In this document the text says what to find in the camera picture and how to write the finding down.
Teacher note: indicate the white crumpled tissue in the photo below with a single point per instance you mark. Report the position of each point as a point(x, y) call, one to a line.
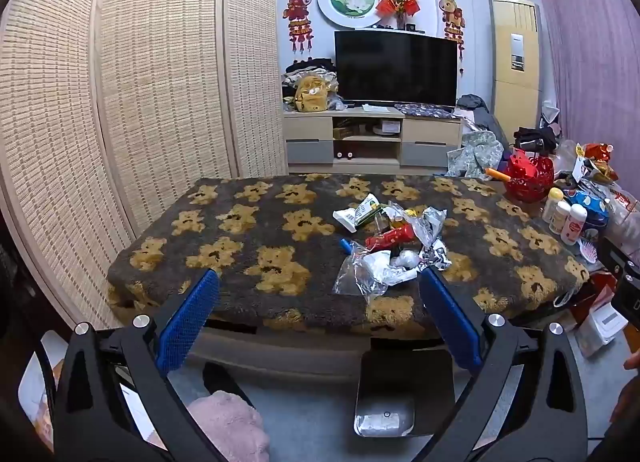
point(382, 264)

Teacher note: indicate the beige standing air conditioner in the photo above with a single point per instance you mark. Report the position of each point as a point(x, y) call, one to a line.
point(515, 66)

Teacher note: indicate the colourful snack bags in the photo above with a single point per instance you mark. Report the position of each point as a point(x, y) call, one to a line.
point(597, 161)

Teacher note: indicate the floral cloth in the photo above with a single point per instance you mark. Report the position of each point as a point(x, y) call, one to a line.
point(475, 154)

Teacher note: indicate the purple curtain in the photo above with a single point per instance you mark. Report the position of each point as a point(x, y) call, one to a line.
point(590, 41)

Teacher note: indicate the pink hairbrush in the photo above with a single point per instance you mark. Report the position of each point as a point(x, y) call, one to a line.
point(590, 249)

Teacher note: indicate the white green wrapper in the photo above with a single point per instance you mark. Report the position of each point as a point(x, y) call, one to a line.
point(355, 214)

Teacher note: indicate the pink fluffy cloth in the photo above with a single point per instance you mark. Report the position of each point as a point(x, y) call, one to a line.
point(227, 427)

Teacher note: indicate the white box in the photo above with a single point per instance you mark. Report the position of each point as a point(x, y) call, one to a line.
point(602, 324)

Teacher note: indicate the dark patterned cloth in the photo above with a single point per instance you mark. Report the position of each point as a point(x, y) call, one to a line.
point(425, 110)

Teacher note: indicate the bear print blanket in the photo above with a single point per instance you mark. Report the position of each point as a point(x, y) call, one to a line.
point(250, 242)

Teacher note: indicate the person's right hand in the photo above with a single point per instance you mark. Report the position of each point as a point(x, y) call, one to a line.
point(631, 367)

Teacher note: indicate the red openwork basket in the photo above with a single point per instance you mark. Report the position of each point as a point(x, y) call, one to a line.
point(527, 176)

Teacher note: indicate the small white bottle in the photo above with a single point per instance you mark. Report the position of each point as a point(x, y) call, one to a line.
point(559, 219)

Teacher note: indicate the black flat television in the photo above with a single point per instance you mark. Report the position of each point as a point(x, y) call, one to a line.
point(395, 69)

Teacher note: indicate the grey jacket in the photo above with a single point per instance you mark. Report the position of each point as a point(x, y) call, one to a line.
point(482, 114)

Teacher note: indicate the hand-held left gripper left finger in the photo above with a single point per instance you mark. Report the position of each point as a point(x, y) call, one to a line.
point(187, 322)

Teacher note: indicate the pile of clothes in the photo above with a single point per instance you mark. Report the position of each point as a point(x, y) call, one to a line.
point(310, 66)

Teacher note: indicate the yellow foil wrapper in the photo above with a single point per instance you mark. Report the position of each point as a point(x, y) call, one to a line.
point(411, 215)

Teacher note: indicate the small blue cap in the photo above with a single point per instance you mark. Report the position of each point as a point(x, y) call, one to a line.
point(346, 246)

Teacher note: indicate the beige television cabinet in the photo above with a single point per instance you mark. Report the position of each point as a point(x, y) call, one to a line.
point(430, 131)

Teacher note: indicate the printed foil wrapper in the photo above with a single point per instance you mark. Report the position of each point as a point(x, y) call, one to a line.
point(439, 254)

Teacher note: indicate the vase with red flowers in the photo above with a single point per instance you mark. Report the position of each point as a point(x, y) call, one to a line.
point(399, 4)

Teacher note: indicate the red tube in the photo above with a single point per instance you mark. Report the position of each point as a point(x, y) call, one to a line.
point(390, 238)

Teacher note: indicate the white bottle yellow cap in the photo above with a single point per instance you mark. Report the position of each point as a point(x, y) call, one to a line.
point(552, 204)

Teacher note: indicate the silver foil bag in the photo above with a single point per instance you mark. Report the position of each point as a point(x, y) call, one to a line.
point(432, 222)

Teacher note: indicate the red hanging ornament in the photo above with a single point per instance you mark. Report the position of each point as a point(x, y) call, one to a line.
point(297, 11)
point(452, 16)

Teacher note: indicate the black clothes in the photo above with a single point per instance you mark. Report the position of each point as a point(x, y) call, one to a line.
point(535, 137)

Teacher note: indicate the yellow backpack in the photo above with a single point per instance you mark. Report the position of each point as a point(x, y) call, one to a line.
point(311, 94)

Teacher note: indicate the woven bamboo folding screen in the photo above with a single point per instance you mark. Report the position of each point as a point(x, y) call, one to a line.
point(150, 66)

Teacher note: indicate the clear plastic bag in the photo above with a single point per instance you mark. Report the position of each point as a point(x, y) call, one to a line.
point(355, 274)

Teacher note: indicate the white bottle red label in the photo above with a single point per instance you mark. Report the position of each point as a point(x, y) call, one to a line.
point(574, 224)

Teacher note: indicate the blue tin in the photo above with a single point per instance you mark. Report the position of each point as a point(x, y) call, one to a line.
point(594, 214)

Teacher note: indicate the black trash bin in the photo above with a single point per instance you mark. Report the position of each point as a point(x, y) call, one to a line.
point(405, 382)

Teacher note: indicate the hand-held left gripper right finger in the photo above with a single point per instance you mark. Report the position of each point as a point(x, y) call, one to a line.
point(450, 317)

